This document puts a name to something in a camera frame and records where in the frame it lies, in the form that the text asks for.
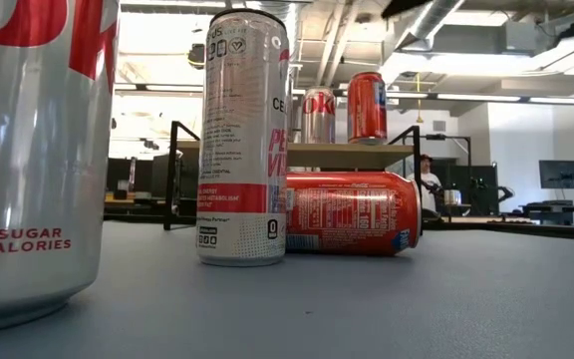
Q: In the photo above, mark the silver round ventilation pipe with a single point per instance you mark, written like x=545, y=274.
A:
x=436, y=21

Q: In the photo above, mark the grey ventilation duct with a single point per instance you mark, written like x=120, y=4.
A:
x=486, y=37

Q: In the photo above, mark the red Fanta strawberry can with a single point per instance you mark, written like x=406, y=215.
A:
x=352, y=214
x=364, y=109

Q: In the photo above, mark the silver Diet Coke can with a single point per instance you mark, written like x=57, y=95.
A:
x=318, y=119
x=33, y=149

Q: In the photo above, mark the black computer monitor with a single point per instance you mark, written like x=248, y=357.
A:
x=561, y=174

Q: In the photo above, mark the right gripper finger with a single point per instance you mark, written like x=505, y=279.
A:
x=401, y=7

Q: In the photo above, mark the black desk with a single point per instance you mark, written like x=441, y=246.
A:
x=551, y=209

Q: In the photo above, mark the black cabinet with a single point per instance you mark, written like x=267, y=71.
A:
x=474, y=192

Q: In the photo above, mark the long ceiling light strip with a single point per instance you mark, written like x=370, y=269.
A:
x=406, y=95
x=566, y=101
x=479, y=97
x=173, y=88

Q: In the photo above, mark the person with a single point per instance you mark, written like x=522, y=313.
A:
x=429, y=187

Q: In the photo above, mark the wooden shelf black metal frame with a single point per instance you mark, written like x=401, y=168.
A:
x=347, y=155

